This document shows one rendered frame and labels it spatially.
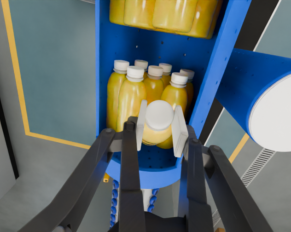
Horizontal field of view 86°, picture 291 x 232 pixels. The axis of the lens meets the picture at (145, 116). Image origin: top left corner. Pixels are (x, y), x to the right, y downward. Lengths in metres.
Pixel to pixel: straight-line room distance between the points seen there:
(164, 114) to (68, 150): 2.12
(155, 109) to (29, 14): 1.71
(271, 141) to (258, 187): 2.06
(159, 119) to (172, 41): 0.35
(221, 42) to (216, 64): 0.03
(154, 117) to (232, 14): 0.19
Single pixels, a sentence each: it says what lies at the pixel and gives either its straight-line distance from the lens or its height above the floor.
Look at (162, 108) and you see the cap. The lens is 0.21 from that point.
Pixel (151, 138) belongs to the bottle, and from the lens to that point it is 0.25.
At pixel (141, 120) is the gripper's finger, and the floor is 1.34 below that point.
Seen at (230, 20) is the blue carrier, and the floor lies 1.20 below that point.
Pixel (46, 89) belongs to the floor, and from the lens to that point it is 1.95.
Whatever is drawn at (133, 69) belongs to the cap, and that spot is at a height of 1.13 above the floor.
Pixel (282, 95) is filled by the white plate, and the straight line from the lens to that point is 0.58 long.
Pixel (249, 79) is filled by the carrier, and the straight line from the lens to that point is 0.64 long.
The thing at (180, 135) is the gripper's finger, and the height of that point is 1.35.
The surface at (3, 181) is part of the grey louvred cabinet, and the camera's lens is 2.85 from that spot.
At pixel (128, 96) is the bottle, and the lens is 0.36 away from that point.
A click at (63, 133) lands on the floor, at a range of 2.13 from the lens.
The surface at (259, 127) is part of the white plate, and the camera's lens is 0.60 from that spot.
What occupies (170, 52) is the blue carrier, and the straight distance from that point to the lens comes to 0.52.
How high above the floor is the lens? 1.48
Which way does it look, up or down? 62 degrees down
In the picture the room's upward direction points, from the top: 170 degrees counter-clockwise
